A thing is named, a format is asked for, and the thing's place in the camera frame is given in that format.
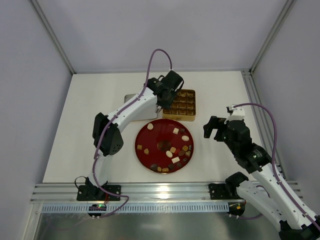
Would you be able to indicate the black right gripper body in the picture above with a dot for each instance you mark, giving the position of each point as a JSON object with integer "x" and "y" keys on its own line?
{"x": 217, "y": 128}

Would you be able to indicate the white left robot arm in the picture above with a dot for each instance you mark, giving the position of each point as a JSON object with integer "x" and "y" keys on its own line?
{"x": 107, "y": 129}

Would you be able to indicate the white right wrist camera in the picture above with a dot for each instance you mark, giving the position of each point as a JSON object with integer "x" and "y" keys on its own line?
{"x": 235, "y": 114}

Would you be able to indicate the aluminium front rail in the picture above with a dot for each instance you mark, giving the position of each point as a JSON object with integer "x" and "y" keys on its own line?
{"x": 67, "y": 192}

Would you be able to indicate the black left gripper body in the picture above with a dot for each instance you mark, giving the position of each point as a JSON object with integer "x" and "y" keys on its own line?
{"x": 166, "y": 97}

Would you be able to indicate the tan drizzled chocolate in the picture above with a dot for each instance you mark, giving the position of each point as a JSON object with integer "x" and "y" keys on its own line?
{"x": 165, "y": 170}

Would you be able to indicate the silver tin lid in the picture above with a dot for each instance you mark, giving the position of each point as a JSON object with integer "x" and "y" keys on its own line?
{"x": 145, "y": 110}

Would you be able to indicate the gold chocolate tin box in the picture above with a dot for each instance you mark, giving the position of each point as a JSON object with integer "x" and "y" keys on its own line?
{"x": 182, "y": 108}

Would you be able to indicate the cream rounded square chocolate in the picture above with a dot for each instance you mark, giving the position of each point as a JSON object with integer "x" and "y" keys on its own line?
{"x": 172, "y": 149}

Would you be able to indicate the metal tongs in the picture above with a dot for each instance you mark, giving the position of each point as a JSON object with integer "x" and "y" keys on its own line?
{"x": 158, "y": 109}

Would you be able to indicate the white oval swirl chocolate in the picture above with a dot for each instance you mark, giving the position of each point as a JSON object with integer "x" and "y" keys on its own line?
{"x": 185, "y": 138}

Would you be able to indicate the white rectangular chocolate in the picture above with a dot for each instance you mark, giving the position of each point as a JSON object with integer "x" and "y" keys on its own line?
{"x": 175, "y": 160}

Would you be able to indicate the white cube chocolate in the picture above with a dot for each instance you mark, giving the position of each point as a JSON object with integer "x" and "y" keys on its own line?
{"x": 176, "y": 130}

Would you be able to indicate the white cone chocolate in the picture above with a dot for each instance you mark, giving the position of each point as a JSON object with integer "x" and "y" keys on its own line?
{"x": 150, "y": 126}

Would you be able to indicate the round red lacquer plate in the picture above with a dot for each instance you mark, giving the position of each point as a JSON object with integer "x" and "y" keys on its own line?
{"x": 159, "y": 140}

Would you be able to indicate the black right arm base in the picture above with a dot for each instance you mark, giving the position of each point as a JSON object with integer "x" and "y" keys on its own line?
{"x": 225, "y": 190}

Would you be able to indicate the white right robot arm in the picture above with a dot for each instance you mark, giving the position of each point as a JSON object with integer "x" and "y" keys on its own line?
{"x": 278, "y": 203}

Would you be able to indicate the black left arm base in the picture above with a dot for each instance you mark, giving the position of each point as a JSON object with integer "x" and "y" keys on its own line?
{"x": 89, "y": 192}

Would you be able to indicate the tan ridged shell chocolate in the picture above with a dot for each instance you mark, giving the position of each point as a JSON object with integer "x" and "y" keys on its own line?
{"x": 185, "y": 148}

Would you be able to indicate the right aluminium frame rail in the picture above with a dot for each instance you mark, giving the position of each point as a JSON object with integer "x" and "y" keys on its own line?
{"x": 262, "y": 118}

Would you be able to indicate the brown oval chocolate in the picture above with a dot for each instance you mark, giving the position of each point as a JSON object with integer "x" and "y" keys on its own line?
{"x": 181, "y": 153}

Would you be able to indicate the dark striped square chocolate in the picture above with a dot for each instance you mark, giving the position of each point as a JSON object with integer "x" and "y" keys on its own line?
{"x": 171, "y": 166}

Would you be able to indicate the grey brown pebble chocolate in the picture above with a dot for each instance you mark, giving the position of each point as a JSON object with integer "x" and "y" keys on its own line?
{"x": 153, "y": 166}

